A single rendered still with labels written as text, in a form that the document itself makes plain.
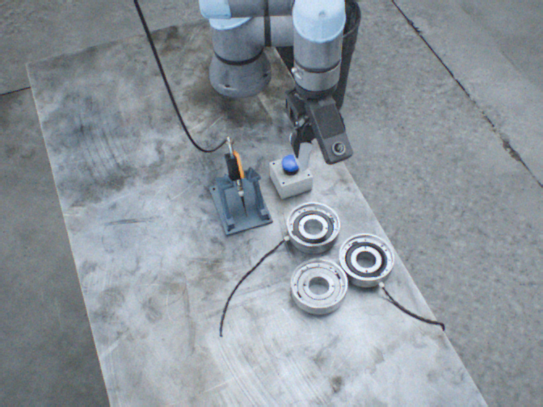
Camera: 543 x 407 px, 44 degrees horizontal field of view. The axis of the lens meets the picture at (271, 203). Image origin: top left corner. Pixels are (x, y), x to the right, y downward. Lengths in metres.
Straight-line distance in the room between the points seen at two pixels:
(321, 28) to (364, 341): 0.57
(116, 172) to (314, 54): 0.62
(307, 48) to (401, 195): 1.47
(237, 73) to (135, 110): 0.25
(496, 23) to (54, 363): 2.29
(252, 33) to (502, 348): 1.26
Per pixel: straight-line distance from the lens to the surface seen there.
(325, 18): 1.00
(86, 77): 1.73
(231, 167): 1.30
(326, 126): 1.12
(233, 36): 1.51
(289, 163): 1.37
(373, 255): 1.31
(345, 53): 2.43
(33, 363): 2.23
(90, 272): 1.36
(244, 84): 1.58
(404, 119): 2.70
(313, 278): 1.27
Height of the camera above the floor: 1.92
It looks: 54 degrees down
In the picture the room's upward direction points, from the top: 2 degrees counter-clockwise
